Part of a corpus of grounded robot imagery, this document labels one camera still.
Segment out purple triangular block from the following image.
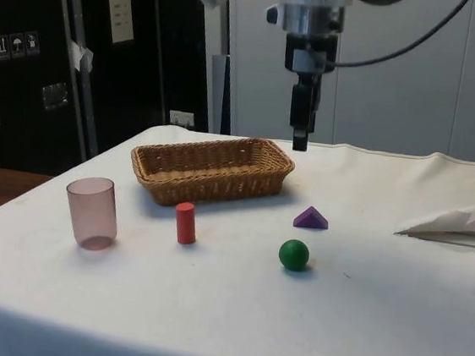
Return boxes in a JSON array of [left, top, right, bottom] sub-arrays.
[[292, 204, 332, 232]]

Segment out black cabinet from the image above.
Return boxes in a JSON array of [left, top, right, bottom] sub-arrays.
[[0, 0, 222, 193]]

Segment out black cable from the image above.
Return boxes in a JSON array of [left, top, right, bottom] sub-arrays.
[[336, 0, 471, 80]]

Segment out see-through pink cup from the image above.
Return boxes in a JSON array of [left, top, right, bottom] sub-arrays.
[[59, 173, 124, 255]]

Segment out wicker basket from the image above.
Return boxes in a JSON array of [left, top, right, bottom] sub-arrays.
[[125, 123, 299, 220]]

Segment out green ball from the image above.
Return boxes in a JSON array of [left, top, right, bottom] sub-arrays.
[[276, 237, 313, 274]]

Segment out red cylinder block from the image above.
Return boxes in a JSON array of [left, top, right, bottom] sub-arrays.
[[172, 200, 201, 247]]

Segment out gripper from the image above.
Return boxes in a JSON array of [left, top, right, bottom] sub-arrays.
[[274, 32, 341, 156]]

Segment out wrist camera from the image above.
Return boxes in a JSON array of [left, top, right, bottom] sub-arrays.
[[264, 2, 288, 27]]

